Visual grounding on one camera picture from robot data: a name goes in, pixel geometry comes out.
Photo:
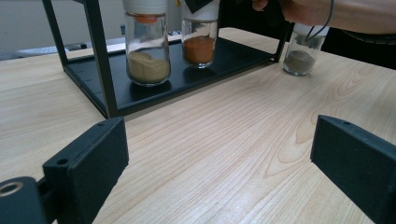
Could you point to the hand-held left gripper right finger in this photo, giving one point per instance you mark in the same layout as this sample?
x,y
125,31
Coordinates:
x,y
358,161

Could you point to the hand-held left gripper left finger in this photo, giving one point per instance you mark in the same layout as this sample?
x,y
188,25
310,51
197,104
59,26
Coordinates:
x,y
90,168

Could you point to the orange powder spice jar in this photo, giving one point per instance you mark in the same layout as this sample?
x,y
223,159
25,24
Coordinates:
x,y
199,49

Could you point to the grey powder spice jar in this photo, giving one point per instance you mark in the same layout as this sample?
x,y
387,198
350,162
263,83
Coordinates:
x,y
299,62

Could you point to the tan powder spice jar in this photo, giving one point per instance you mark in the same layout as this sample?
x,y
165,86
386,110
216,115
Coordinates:
x,y
148,68

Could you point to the black metal shelf rack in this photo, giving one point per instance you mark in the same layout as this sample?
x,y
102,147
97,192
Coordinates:
x,y
102,62

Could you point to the white flat device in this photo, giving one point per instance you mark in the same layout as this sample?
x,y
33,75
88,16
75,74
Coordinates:
x,y
42,51

